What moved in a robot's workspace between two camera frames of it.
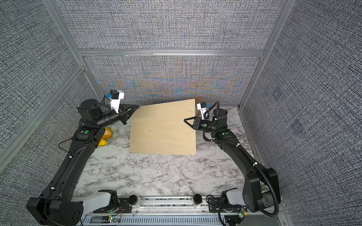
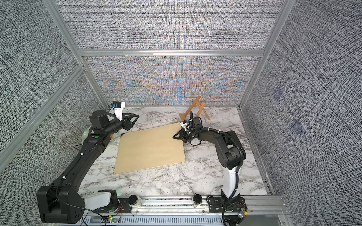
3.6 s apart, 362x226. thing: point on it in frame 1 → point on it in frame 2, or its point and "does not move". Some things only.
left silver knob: x=135 y=200 does not move
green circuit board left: x=113 y=220 does not move
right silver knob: x=197 y=200 does not move
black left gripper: x=126 y=114 → x=129 y=125
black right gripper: x=198 y=124 → x=181 y=136
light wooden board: x=160 y=128 → x=150 y=148
